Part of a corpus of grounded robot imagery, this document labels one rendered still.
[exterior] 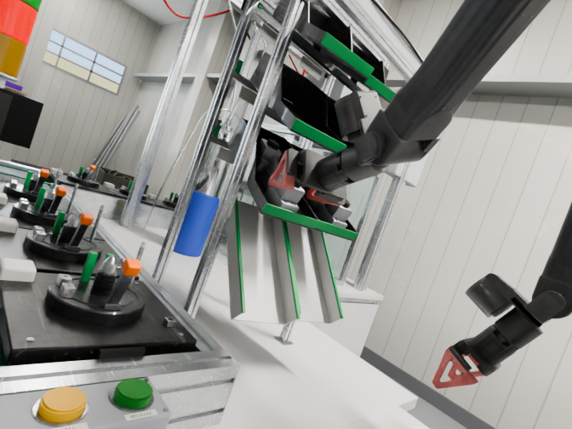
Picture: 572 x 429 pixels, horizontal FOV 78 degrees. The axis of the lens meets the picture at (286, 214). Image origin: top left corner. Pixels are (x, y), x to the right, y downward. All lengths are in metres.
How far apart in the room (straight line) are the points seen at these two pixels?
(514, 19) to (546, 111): 3.27
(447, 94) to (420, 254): 3.16
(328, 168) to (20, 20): 0.48
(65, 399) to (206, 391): 0.21
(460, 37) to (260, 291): 0.54
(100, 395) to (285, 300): 0.40
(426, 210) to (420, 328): 1.08
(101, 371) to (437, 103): 0.50
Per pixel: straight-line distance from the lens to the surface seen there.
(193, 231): 1.52
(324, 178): 0.58
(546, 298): 0.74
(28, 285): 0.68
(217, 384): 0.59
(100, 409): 0.45
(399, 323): 3.61
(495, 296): 0.77
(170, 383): 0.54
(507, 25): 0.41
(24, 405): 0.45
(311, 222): 0.70
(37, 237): 0.83
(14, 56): 0.65
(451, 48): 0.43
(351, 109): 0.56
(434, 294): 3.49
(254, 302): 0.71
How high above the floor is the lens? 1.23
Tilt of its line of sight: 2 degrees down
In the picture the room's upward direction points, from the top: 20 degrees clockwise
